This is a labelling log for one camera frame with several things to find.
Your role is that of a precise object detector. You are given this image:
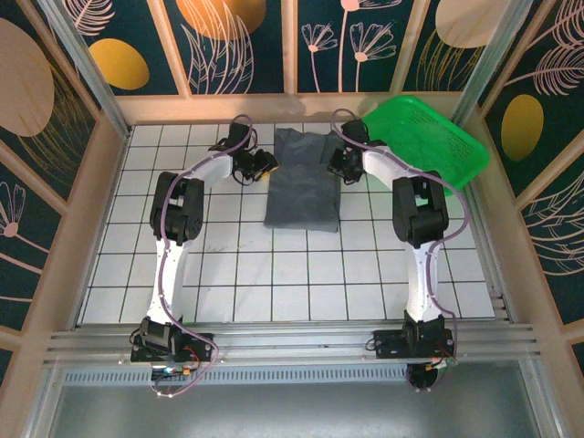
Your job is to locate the grey t-shirt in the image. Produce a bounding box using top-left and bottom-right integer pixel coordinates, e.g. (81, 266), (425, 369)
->
(263, 128), (341, 234)

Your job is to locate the green plastic basket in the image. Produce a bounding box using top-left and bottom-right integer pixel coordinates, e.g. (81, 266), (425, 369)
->
(360, 94), (491, 198)

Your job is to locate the grey metal sheet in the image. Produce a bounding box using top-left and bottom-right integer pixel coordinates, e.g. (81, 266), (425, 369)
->
(45, 382), (553, 438)

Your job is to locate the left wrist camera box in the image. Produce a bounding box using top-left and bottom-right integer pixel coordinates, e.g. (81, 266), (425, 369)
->
(226, 122), (253, 151)

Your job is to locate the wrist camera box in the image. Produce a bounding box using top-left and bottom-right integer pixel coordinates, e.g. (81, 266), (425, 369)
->
(340, 119), (371, 146)
(226, 122), (253, 151)

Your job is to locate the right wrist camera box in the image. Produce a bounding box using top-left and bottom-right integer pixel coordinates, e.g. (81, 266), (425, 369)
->
(340, 119), (371, 146)

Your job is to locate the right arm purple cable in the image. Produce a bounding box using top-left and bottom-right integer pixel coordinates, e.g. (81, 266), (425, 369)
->
(330, 108), (471, 366)

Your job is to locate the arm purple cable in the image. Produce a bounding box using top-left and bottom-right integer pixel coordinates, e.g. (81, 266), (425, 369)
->
(330, 108), (471, 366)
(152, 113), (256, 399)

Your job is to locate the aluminium frame post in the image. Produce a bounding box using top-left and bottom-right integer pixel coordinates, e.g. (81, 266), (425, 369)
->
(449, 0), (524, 131)
(38, 0), (133, 138)

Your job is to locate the aluminium front rail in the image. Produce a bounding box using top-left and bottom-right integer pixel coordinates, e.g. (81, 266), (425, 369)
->
(43, 322), (542, 366)

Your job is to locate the aluminium side rail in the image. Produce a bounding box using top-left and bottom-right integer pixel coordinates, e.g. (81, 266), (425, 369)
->
(463, 182), (519, 323)

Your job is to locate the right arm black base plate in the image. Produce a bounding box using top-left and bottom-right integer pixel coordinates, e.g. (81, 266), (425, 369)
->
(371, 328), (456, 361)

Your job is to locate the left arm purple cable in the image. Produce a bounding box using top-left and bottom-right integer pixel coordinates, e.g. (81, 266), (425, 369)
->
(152, 113), (256, 399)

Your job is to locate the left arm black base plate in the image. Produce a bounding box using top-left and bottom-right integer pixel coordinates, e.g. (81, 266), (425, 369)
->
(130, 318), (215, 365)

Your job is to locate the slotted grey cable duct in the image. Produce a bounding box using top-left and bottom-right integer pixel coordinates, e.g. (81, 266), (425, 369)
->
(61, 366), (412, 387)

